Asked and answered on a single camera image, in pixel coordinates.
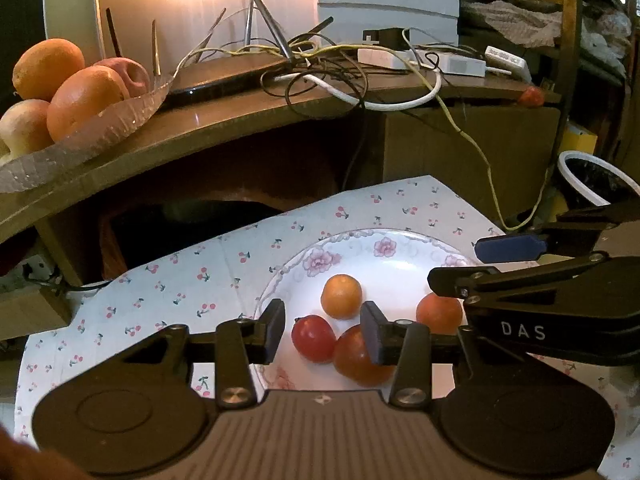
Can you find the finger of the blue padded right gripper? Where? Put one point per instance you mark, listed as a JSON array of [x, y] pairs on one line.
[[510, 248]]

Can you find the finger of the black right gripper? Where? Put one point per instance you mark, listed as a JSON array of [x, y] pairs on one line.
[[455, 281]]

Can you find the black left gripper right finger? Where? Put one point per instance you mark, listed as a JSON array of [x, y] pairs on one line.
[[405, 345]]

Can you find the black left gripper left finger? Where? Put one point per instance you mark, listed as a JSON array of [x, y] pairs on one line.
[[241, 343]]

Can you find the small mandarin orange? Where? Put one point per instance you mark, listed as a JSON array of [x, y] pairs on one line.
[[341, 297]]

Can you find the cherry print tablecloth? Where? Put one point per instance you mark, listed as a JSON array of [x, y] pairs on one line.
[[223, 277]]

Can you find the white floral plate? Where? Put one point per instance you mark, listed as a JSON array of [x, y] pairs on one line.
[[388, 267]]

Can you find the white round bin rim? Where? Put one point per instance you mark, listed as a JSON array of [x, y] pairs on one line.
[[587, 181]]

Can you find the brown wooden shelf unit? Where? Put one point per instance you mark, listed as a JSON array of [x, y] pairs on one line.
[[200, 170]]

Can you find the small red fruit on shelf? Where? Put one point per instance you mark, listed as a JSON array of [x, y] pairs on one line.
[[532, 97]]

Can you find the white power strip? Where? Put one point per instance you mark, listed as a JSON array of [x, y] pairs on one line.
[[449, 63]]

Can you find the black adapter box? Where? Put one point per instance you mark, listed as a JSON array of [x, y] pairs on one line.
[[393, 38]]

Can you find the black tablet on shelf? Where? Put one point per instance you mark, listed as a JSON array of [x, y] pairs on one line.
[[211, 80]]

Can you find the glass fruit dish on shelf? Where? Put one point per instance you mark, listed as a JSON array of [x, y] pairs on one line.
[[99, 134]]

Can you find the red apple in shelf dish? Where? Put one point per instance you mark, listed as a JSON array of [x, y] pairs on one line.
[[133, 74]]

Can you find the pale apple in shelf dish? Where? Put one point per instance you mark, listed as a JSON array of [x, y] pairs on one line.
[[24, 127]]

